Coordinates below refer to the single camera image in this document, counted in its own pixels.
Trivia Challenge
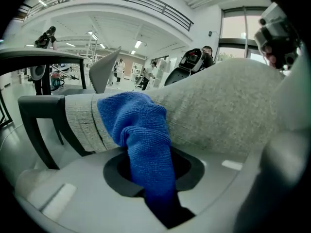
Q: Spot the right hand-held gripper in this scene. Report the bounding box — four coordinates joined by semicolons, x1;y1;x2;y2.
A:
254;1;303;70

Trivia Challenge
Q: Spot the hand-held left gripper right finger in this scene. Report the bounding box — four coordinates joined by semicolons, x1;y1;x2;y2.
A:
170;146;206;192

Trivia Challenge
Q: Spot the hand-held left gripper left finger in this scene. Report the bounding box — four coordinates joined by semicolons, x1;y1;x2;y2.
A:
103;151;145;198

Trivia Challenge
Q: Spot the blue microfibre cloth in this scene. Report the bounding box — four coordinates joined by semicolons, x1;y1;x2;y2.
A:
97;91;196;229

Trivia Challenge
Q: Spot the black office chair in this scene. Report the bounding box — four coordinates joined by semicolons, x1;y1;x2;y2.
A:
164;66;193;87

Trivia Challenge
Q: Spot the person's right hand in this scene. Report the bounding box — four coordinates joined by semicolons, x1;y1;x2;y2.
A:
263;45;278;69

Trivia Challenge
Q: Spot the green vacuum cleaner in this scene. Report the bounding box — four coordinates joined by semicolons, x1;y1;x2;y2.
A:
50;71;66;91

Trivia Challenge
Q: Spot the white round fan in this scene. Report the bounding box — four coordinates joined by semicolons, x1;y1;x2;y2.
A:
29;65;47;82

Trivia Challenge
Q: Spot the dark metal balcony railing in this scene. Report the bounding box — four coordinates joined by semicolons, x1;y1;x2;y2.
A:
23;0;194;32

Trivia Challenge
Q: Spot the dark table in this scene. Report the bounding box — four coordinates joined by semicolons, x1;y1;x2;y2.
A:
0;47;88;129

